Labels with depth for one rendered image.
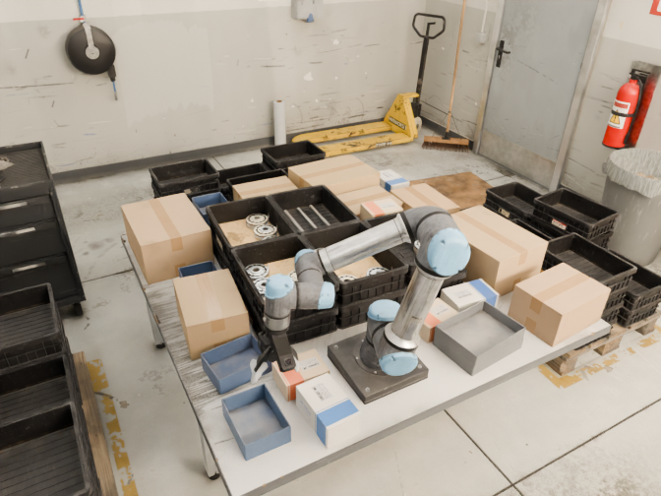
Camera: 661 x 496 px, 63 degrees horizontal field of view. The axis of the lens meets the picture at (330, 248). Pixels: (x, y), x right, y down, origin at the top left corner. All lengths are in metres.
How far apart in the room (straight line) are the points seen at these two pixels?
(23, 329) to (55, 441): 0.71
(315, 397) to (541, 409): 1.52
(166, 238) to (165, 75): 2.97
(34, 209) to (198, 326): 1.46
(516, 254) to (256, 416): 1.23
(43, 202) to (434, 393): 2.17
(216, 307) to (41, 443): 0.76
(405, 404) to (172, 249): 1.17
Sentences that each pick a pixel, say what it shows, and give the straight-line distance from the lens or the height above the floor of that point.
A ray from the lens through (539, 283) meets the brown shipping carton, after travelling 2.28.
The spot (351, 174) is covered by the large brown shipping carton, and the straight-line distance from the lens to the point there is 2.88.
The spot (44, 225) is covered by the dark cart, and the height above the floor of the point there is 0.65.
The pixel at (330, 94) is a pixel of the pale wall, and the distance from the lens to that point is 5.85.
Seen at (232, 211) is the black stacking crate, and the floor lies 0.88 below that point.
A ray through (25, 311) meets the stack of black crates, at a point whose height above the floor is 0.49.
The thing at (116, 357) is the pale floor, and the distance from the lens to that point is 3.21.
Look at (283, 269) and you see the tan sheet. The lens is 2.23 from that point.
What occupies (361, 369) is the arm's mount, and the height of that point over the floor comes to 0.74.
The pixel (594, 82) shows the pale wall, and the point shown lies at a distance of 4.85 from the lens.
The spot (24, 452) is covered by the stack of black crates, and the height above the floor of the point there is 0.49.
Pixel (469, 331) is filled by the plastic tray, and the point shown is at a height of 0.75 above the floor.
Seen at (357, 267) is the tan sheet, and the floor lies 0.83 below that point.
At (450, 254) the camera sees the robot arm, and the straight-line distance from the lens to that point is 1.47.
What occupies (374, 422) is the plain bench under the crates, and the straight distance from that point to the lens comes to 1.82.
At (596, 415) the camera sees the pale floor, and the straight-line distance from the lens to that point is 3.08.
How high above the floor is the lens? 2.09
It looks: 32 degrees down
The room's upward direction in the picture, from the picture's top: 1 degrees clockwise
